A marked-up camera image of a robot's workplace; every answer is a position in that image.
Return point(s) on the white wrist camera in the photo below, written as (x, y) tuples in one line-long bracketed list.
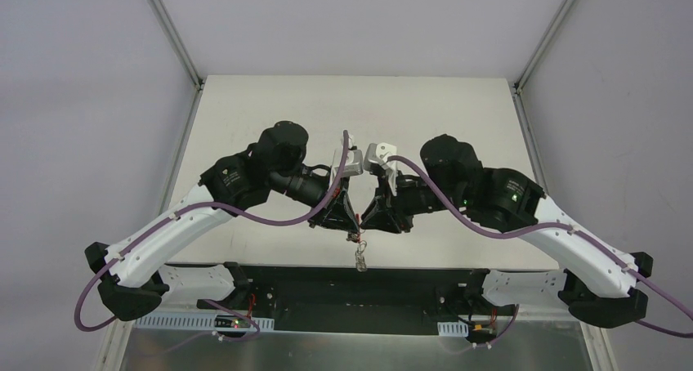
[(354, 160), (378, 156)]

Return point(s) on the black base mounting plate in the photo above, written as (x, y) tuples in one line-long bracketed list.
[(344, 300)]

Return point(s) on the left white cable duct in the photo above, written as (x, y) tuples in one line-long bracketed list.
[(220, 322)]

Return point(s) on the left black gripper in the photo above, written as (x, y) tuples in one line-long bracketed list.
[(333, 196)]

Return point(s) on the red handled metal keyring holder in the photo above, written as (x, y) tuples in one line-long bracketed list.
[(361, 245)]

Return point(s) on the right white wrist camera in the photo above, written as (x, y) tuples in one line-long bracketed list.
[(378, 156)]

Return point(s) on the left aluminium frame post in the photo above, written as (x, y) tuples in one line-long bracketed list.
[(171, 33)]

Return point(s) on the right white cable duct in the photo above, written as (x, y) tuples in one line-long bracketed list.
[(452, 329)]

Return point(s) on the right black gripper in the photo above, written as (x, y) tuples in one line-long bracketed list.
[(392, 196)]

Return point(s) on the right aluminium frame post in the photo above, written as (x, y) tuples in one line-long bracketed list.
[(548, 36)]

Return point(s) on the white cable duct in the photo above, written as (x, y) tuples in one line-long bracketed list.
[(452, 329), (220, 322)]

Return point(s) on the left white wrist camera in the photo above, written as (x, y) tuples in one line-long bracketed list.
[(354, 160)]

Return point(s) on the aluminium frame post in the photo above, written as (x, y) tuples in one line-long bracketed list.
[(548, 36), (171, 33)]

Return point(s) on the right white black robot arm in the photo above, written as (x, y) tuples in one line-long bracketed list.
[(594, 282)]

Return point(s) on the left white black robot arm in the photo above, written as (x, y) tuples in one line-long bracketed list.
[(135, 277)]

